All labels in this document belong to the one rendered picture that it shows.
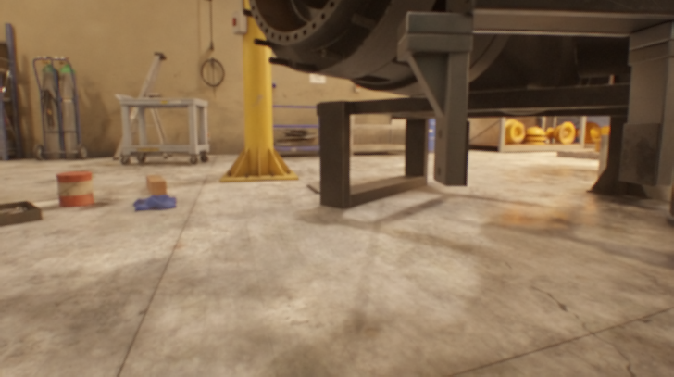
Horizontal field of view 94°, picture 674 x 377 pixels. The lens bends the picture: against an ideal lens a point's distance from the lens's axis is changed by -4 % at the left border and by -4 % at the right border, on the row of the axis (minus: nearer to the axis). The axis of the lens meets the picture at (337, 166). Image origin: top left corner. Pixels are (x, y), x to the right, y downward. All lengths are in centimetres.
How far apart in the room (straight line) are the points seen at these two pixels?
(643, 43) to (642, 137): 6
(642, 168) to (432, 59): 16
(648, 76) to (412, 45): 16
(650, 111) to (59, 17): 740
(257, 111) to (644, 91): 308
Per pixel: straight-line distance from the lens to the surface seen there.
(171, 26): 699
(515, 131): 804
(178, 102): 475
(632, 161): 29
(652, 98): 29
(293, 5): 93
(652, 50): 29
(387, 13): 68
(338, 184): 194
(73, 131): 663
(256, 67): 328
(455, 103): 21
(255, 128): 323
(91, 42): 719
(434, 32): 21
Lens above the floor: 46
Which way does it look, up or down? 6 degrees down
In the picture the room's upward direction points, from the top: straight up
